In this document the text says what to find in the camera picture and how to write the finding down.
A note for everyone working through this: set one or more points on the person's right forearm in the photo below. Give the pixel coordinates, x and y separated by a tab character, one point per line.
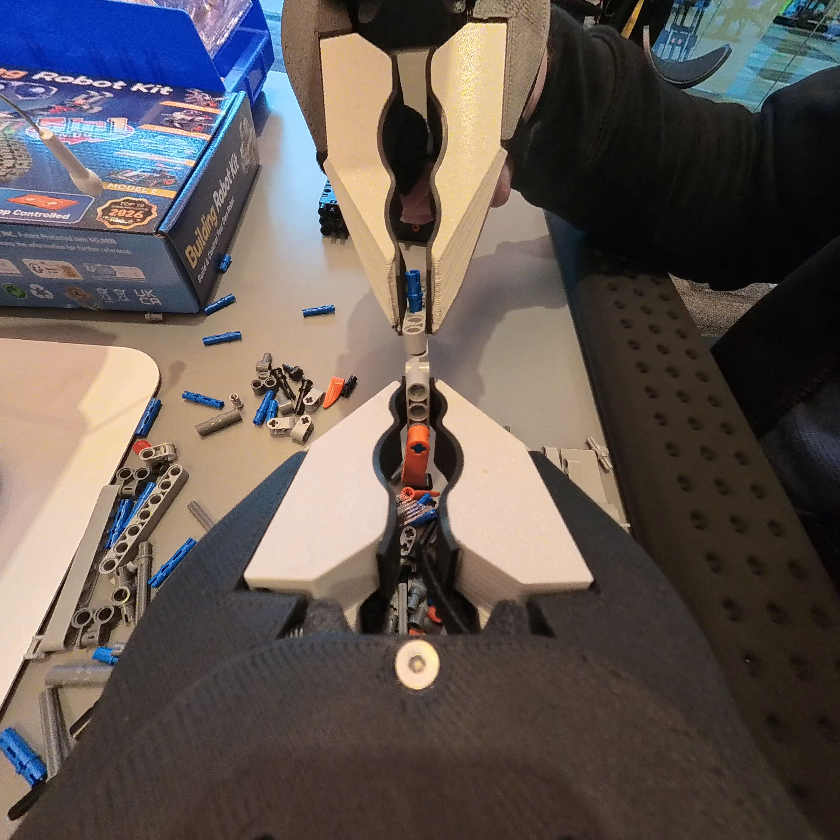
656	164

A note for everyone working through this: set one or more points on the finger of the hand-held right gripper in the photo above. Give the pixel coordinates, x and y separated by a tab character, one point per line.
476	131
351	131

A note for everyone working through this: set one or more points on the white book stand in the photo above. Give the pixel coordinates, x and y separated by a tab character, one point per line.
65	426

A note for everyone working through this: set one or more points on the pile of small building pieces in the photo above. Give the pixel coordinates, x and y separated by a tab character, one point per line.
141	525

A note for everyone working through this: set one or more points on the black office chair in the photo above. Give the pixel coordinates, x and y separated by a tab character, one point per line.
695	65

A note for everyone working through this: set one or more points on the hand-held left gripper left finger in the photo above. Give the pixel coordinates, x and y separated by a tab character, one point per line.
315	518

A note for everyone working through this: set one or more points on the black perforated block assembly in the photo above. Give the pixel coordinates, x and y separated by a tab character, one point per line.
331	210

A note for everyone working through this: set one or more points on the blue plastic bin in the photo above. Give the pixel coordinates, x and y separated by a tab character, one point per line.
98	39

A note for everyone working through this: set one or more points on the black perforated edge pad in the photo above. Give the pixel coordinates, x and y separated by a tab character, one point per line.
689	459

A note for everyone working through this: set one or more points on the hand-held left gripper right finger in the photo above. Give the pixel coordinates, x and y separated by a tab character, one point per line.
518	518

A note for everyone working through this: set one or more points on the blue robot kit box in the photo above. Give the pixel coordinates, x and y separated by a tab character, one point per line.
98	262

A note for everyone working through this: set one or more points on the grey curved panel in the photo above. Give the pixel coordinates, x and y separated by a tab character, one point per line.
584	469

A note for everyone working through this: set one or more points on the light grey beam frame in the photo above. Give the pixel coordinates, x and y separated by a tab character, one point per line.
415	341

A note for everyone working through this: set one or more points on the light grey axle connector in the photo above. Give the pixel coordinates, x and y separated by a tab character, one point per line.
599	453

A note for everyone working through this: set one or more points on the orange thin holed piece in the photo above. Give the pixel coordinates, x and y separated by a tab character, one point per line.
417	463

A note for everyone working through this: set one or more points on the dark grey tube piece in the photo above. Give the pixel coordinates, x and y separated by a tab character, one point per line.
221	422

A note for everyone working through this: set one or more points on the person's right hand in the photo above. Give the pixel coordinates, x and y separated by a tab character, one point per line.
504	184

